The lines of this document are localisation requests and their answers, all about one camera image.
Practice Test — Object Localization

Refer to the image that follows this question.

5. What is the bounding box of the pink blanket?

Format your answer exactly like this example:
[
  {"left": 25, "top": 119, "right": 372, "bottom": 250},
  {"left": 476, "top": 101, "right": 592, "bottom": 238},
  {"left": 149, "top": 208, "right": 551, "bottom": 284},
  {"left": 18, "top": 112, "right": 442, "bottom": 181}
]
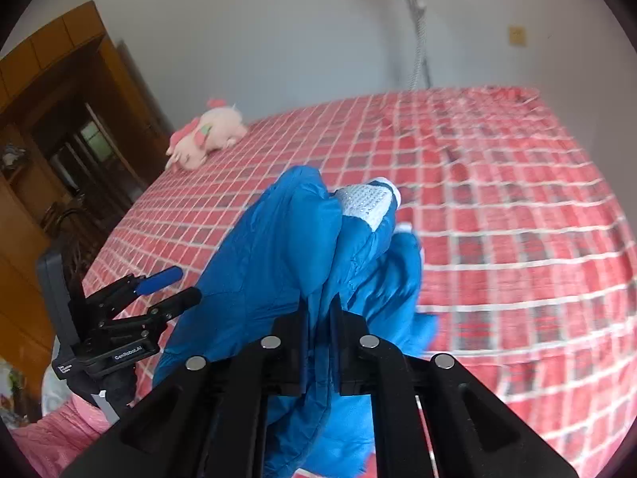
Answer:
[{"left": 9, "top": 397, "right": 131, "bottom": 478}]

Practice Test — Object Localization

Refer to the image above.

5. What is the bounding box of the pink plush toy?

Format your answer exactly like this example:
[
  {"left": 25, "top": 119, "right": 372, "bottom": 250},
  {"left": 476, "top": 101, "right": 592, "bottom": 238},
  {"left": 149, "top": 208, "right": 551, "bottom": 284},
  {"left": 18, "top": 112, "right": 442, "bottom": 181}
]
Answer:
[{"left": 165, "top": 98, "right": 248, "bottom": 174}]

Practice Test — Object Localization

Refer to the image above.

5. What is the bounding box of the red checked bed sheet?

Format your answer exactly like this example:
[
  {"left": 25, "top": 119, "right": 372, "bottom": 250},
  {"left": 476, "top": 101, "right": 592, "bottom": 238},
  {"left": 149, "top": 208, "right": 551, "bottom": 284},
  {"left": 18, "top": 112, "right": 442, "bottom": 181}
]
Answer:
[{"left": 81, "top": 86, "right": 637, "bottom": 478}]

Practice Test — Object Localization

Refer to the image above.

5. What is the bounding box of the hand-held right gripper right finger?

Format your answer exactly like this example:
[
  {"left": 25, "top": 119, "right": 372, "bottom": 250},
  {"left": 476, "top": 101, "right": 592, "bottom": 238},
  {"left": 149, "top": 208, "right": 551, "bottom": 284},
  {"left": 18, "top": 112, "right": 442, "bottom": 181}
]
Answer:
[{"left": 330, "top": 294, "right": 580, "bottom": 478}]

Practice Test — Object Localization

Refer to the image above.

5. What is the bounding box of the brown wooden wardrobe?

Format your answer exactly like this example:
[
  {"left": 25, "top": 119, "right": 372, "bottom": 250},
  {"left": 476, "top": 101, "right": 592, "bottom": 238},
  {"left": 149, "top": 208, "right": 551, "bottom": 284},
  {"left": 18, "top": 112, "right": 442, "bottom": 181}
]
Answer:
[{"left": 0, "top": 0, "right": 173, "bottom": 409}]

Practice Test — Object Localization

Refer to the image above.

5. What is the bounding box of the blue puffer jacket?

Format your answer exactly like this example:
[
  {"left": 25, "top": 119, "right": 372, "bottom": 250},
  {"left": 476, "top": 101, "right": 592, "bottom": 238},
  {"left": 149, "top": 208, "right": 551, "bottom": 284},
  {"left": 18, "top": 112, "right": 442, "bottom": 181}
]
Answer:
[{"left": 152, "top": 166, "right": 440, "bottom": 478}]

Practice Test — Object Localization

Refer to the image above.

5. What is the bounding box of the garment steamer pole with hose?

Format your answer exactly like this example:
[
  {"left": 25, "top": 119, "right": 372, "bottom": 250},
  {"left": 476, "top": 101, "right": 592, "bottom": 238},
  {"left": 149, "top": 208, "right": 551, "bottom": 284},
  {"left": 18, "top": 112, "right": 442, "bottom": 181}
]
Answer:
[{"left": 383, "top": 0, "right": 435, "bottom": 91}]

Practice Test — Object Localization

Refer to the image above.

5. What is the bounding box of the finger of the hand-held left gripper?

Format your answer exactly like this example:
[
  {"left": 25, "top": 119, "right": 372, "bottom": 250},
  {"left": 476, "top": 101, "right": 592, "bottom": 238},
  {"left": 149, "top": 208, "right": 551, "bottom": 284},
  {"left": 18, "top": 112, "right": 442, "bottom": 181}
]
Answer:
[
  {"left": 97, "top": 286, "right": 203, "bottom": 342},
  {"left": 80, "top": 265, "right": 183, "bottom": 320}
]

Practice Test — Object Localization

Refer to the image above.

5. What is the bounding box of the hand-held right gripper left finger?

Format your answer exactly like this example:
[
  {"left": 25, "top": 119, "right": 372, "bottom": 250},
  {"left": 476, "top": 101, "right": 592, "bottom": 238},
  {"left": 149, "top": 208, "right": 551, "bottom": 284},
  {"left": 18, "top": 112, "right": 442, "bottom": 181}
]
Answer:
[{"left": 60, "top": 308, "right": 312, "bottom": 478}]

